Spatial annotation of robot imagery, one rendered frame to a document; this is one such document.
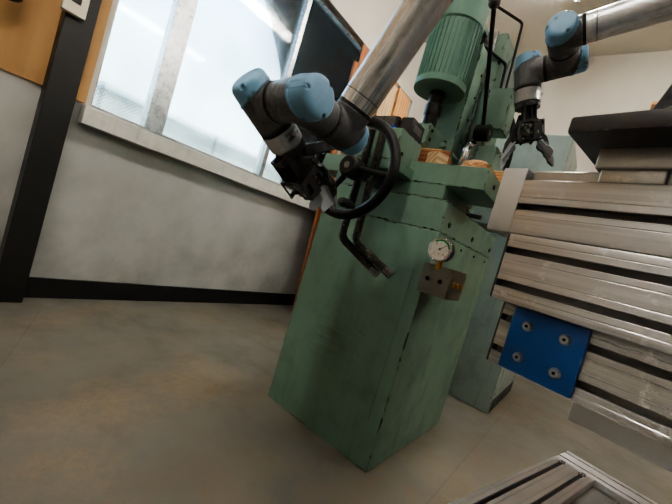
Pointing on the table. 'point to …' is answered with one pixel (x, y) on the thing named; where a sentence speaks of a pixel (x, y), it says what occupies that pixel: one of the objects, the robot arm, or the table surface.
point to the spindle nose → (434, 107)
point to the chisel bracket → (431, 137)
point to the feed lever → (487, 82)
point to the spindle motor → (452, 50)
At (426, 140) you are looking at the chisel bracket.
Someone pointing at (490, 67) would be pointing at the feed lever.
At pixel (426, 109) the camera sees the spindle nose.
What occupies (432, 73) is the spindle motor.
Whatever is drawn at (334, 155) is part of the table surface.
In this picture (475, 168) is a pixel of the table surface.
